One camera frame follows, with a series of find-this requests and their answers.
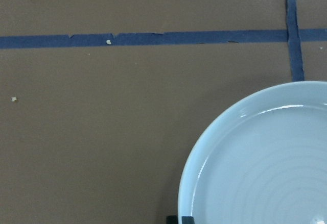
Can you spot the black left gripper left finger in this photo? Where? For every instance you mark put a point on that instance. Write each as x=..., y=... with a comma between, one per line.
x=171, y=219

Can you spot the light blue plate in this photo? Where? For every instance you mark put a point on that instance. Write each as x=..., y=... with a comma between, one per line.
x=263, y=160

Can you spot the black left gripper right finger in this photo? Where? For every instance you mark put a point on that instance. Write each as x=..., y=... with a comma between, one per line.
x=187, y=220

